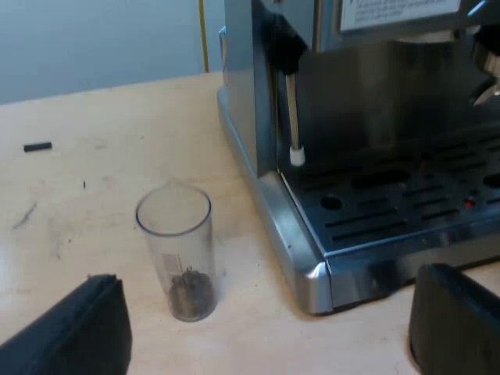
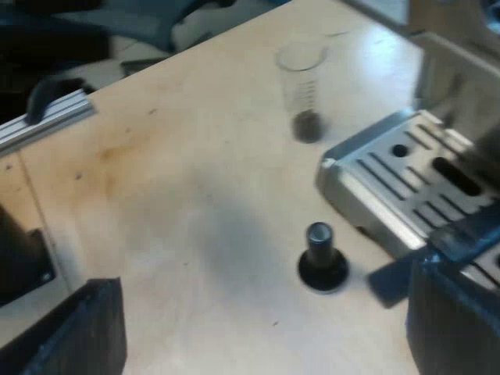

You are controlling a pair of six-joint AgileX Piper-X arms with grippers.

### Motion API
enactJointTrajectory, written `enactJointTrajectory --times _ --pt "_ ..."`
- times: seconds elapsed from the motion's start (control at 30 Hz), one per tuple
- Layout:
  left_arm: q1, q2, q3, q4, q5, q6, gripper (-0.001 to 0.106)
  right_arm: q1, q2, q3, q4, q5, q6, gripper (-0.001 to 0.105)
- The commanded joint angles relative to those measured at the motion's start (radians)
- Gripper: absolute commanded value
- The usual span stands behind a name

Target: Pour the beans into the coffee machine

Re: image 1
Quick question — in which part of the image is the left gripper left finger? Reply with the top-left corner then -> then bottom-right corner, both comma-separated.
0,273 -> 133,375

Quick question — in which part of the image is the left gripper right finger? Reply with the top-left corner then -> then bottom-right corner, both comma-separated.
408,263 -> 500,375

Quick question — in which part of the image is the steel espresso machine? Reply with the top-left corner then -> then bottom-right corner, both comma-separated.
216,0 -> 500,316

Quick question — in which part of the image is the clear measuring glass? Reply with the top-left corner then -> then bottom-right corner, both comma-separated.
135,178 -> 218,323

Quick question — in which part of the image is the small black rod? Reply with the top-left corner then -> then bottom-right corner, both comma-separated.
23,141 -> 53,154

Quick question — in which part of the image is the yellow cable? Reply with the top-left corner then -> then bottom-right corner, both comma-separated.
198,0 -> 210,73

